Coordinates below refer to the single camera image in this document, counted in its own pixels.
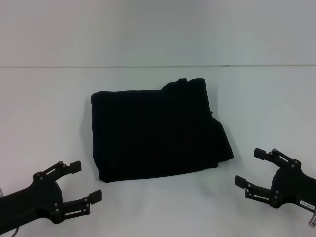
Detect right gripper cable with connector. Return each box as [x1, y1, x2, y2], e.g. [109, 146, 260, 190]
[307, 209, 316, 228]

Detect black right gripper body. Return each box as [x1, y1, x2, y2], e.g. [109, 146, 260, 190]
[270, 164, 316, 211]

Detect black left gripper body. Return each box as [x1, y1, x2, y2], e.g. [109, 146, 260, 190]
[0, 172, 64, 225]

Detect black shirt with FREE print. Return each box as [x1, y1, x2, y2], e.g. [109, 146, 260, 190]
[90, 78, 235, 183]

